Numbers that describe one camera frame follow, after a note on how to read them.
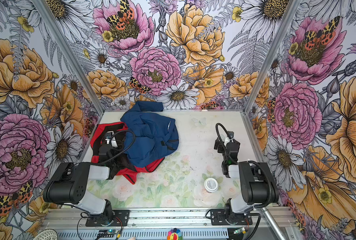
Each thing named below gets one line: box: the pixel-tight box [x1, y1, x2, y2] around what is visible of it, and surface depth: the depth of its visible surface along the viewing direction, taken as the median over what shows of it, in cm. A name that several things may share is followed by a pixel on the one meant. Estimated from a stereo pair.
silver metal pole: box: [261, 206, 288, 240], surface depth 72 cm
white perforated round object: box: [32, 228, 59, 240], surface depth 69 cm
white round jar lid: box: [204, 177, 219, 193], surface depth 80 cm
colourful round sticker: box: [167, 228, 183, 240], surface depth 70 cm
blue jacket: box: [120, 101, 180, 168], surface depth 96 cm
